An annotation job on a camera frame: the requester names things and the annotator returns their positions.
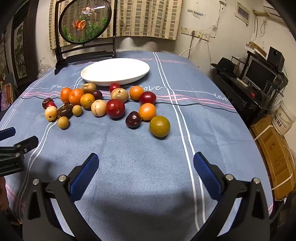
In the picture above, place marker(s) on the computer monitor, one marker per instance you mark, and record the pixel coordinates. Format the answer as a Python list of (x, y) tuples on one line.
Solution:
[(260, 73)]

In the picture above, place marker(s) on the small beige pear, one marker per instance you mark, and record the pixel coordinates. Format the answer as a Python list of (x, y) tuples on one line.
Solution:
[(50, 114)]

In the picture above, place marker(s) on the beige checked curtain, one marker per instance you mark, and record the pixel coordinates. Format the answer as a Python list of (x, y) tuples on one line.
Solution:
[(143, 18)]

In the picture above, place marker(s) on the yellow-orange citrus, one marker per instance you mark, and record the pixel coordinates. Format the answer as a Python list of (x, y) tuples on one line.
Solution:
[(87, 101)]

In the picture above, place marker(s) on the white remote control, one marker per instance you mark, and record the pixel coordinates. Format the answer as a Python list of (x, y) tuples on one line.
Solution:
[(242, 82)]

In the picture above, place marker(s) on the cardboard box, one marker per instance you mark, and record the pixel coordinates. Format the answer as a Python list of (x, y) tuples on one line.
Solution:
[(275, 157)]

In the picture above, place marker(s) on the dark framed painting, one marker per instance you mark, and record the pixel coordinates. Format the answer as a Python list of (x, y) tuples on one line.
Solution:
[(19, 51)]

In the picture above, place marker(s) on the dark brown chestnut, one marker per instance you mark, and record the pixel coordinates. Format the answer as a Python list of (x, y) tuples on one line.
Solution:
[(45, 102)]

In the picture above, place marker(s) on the black speaker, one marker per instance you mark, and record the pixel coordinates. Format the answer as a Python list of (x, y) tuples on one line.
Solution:
[(275, 58)]

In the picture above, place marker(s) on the dark purple plum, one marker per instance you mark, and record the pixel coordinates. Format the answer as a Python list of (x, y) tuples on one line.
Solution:
[(133, 119), (97, 94)]

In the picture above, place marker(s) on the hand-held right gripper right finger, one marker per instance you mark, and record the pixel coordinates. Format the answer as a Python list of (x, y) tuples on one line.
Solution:
[(205, 176)]

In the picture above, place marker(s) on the white plastic bucket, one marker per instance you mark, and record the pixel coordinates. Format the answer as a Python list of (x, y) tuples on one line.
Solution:
[(283, 118)]

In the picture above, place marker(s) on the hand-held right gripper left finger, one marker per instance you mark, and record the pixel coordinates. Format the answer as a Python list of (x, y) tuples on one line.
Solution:
[(85, 176)]

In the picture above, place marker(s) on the blue checked tablecloth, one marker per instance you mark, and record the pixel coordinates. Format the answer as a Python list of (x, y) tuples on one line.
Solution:
[(138, 150)]

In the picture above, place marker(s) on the black hat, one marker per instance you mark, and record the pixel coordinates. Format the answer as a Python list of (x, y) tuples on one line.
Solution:
[(225, 64)]

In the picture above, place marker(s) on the round goldfish screen ornament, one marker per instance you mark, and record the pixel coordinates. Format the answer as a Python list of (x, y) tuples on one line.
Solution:
[(84, 20)]

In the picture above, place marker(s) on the white oval plate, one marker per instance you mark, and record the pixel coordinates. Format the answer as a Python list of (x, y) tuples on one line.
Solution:
[(115, 69)]

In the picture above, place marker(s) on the smooth orange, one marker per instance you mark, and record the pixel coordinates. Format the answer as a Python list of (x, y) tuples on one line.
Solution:
[(147, 112), (136, 93)]

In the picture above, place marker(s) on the round beige pear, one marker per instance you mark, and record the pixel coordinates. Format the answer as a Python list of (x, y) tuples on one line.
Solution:
[(99, 108)]

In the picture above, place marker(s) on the large orange mandarin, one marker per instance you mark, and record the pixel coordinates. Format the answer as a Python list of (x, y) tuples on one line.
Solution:
[(76, 97)]

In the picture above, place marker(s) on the white wall socket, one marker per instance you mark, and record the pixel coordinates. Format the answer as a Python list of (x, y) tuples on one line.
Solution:
[(185, 30)]

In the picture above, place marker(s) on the black computer desk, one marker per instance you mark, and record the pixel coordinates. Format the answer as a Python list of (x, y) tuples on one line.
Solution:
[(233, 92)]

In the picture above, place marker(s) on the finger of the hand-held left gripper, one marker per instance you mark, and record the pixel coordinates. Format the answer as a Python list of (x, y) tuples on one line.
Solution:
[(25, 143), (7, 134)]

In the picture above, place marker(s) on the brown russet pear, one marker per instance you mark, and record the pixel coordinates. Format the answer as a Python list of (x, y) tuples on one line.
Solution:
[(89, 87), (119, 95)]

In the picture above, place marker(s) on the small red cherry tomato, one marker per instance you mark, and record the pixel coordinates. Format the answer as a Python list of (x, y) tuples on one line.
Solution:
[(51, 105)]

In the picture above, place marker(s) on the greenish tangerine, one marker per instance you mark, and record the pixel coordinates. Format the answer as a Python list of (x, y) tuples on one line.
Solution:
[(159, 126)]

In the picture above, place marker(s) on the large red plum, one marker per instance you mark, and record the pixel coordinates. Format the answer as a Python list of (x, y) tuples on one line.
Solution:
[(115, 109)]

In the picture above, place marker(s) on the yellow-green longan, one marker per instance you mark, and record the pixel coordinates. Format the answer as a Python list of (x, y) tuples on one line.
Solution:
[(63, 122), (77, 110)]

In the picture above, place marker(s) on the dark brown date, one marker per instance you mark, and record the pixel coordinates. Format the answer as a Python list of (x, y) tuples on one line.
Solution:
[(65, 111)]

